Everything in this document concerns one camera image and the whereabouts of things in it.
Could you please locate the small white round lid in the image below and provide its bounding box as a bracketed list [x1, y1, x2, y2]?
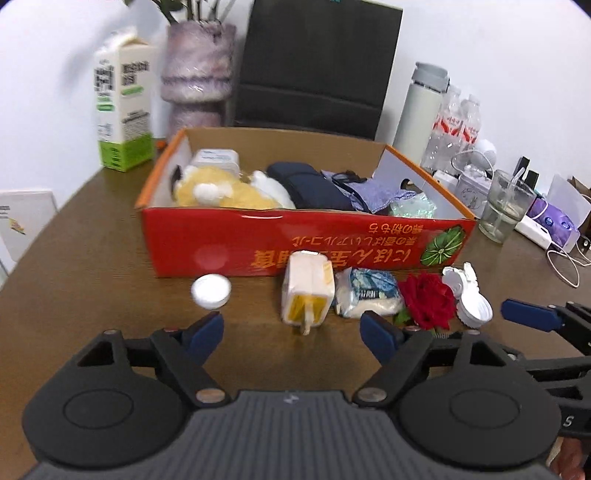
[191, 274, 230, 310]

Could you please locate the red cardboard box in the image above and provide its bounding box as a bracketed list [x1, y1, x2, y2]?
[135, 127, 477, 279]

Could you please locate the white green milk carton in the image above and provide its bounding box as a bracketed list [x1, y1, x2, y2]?
[93, 28, 156, 172]

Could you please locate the clear drinking glass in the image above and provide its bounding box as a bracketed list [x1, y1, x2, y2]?
[479, 169, 539, 244]

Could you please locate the navy zip pouch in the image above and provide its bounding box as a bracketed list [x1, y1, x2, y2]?
[266, 161, 358, 212]

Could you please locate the white blue tissue packet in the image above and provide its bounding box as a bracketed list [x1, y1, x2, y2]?
[333, 267, 404, 319]

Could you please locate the white booklet at wall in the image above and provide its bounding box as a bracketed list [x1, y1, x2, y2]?
[0, 188, 58, 264]

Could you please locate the yellow plush toy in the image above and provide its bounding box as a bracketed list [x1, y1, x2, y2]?
[172, 165, 296, 210]

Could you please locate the black chair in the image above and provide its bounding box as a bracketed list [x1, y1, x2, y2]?
[229, 0, 404, 141]

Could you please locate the clear plastic bag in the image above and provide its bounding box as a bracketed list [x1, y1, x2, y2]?
[388, 189, 437, 220]

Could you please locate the clear water bottle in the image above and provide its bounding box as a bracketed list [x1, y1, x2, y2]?
[455, 95, 483, 153]
[422, 85, 464, 174]

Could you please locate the white box with rabbit print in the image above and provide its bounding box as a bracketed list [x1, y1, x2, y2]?
[455, 166, 497, 217]

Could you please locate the purple ceramic vase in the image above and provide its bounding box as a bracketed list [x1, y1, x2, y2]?
[160, 21, 238, 139]

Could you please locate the white thermos bottle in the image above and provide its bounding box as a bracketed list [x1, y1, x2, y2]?
[392, 61, 451, 167]

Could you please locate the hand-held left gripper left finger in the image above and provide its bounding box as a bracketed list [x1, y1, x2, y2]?
[75, 311, 231, 409]

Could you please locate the white power strip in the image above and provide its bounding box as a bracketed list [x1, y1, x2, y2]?
[514, 215, 555, 250]

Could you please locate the purple drawstring bag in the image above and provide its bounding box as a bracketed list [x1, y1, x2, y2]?
[321, 170, 416, 215]

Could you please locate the red artificial rose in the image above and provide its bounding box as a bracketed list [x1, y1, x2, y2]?
[394, 272, 458, 330]

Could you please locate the small white fan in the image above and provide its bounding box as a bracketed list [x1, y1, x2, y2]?
[471, 138, 498, 168]

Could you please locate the cream and yellow small box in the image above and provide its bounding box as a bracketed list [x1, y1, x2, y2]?
[281, 250, 335, 337]

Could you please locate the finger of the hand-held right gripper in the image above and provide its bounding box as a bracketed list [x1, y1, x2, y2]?
[501, 298, 591, 344]

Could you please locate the translucent white bag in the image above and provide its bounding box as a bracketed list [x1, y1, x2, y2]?
[545, 174, 591, 217]

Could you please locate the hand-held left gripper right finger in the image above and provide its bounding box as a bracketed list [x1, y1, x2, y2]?
[353, 310, 517, 409]

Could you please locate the white flip cap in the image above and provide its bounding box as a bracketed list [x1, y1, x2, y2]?
[441, 262, 494, 329]

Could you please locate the clear cotton swab box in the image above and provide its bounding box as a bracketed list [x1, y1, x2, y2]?
[189, 148, 242, 178]

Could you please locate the person's right hand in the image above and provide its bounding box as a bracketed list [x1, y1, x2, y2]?
[551, 436, 591, 480]

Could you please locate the purple packet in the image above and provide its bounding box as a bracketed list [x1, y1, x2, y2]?
[526, 196, 581, 252]

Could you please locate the white straw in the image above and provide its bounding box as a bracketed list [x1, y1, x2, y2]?
[505, 166, 527, 204]

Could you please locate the wooden desktop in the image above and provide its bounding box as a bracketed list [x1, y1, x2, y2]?
[0, 136, 591, 462]

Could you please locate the white cable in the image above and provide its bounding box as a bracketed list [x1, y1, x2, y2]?
[545, 240, 591, 289]

